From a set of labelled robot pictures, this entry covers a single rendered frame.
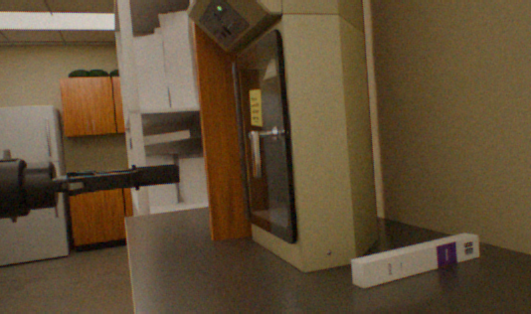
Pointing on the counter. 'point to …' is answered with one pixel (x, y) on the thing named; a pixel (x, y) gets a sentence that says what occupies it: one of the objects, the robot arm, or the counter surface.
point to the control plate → (223, 21)
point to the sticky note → (256, 107)
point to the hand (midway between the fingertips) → (158, 174)
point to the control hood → (264, 11)
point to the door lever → (260, 149)
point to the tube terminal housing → (326, 133)
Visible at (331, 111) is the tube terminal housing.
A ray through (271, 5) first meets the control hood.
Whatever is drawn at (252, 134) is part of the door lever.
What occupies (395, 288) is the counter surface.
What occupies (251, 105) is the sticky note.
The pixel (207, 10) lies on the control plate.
